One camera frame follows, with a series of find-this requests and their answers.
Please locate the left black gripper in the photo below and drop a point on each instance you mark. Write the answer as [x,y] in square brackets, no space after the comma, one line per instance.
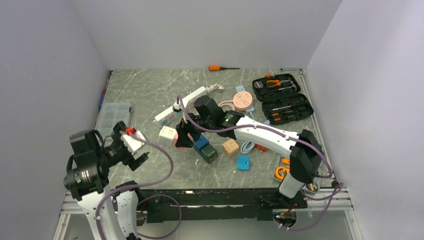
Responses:
[129,159]

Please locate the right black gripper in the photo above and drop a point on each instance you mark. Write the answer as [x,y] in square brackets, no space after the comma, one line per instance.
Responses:
[182,129]

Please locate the dark blue cube adapter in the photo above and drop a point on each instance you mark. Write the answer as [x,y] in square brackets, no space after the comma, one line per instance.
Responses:
[201,143]

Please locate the pink round plug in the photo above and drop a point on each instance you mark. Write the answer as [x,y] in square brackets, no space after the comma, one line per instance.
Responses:
[242,100]

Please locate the green cube plug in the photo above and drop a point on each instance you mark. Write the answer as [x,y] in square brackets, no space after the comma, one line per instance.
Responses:
[208,154]

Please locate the wooden cube plug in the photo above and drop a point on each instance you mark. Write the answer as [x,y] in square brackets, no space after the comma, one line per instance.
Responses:
[230,147]

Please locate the pink plug adapter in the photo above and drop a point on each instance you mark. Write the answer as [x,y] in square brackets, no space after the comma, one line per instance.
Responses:
[184,149]

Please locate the white cube plug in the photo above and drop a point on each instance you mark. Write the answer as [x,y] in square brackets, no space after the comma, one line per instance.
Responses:
[166,135]

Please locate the small blue plug adapter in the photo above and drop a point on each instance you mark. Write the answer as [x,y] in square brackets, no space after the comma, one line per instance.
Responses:
[243,163]

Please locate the red cube adapter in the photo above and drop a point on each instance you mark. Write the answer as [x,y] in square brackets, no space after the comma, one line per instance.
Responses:
[260,148]

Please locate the blue power strip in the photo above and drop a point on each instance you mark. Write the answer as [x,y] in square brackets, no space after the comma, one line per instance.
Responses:
[239,89]

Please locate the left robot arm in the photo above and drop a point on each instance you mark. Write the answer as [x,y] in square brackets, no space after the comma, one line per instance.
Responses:
[111,216]

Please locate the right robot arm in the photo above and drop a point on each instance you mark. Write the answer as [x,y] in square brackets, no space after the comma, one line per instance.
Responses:
[302,148]

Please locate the clear plastic screw box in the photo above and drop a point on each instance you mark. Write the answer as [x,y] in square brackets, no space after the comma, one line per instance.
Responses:
[111,113]

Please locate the blue red pen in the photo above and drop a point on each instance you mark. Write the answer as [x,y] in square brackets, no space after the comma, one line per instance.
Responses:
[102,96]

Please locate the black tool case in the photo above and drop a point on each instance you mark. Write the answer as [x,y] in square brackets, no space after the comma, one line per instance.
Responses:
[281,99]

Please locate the grey tool tray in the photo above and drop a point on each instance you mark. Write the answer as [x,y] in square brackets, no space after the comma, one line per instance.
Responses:
[311,188]

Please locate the orange tape measure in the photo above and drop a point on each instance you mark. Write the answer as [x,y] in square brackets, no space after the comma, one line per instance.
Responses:
[281,172]

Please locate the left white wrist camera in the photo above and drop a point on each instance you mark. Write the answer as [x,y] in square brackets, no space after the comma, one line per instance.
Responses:
[134,141]

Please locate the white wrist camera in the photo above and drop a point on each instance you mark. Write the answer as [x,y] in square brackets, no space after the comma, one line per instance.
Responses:
[134,141]
[177,107]

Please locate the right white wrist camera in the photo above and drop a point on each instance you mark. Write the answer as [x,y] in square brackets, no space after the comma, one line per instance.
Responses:
[177,107]

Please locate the orange handled screwdriver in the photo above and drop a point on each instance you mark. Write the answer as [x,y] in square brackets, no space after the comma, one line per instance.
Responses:
[216,68]

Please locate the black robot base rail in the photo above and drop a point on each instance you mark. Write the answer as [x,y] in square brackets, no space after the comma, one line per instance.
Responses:
[215,204]

